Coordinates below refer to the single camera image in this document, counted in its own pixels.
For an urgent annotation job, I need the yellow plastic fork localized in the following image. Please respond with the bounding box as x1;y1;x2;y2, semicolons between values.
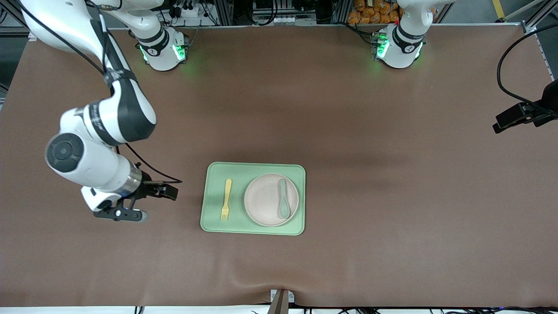
221;178;233;221

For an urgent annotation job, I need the cream round plate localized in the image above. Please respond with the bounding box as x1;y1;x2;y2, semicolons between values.
244;174;299;227

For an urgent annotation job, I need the teal plastic spoon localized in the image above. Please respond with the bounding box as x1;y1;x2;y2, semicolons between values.
278;178;291;219

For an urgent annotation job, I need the mint green rectangular tray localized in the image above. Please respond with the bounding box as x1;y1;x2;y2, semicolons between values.
200;162;306;236

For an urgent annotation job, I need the brown table cover mat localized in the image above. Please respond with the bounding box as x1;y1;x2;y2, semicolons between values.
0;25;558;308

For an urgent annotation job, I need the metal table edge clamp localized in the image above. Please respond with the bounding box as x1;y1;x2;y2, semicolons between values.
267;289;295;314

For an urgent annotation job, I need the orange packaged items pile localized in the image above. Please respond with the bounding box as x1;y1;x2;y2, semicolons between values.
347;0;401;24

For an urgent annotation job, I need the white power strip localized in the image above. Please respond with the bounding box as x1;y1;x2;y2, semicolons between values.
172;4;205;19

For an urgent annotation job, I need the white terminal block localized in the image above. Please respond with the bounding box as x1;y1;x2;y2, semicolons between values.
253;15;291;26

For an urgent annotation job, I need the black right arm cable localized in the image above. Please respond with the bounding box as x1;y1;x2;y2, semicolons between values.
17;0;183;184

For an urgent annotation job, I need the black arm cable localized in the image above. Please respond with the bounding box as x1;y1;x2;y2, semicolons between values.
17;0;183;184
497;22;558;118

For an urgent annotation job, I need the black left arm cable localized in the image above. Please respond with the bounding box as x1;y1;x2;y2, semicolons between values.
497;22;558;118

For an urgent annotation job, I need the aluminium frame profile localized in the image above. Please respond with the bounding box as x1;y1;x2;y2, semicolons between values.
0;0;39;41
521;0;558;35

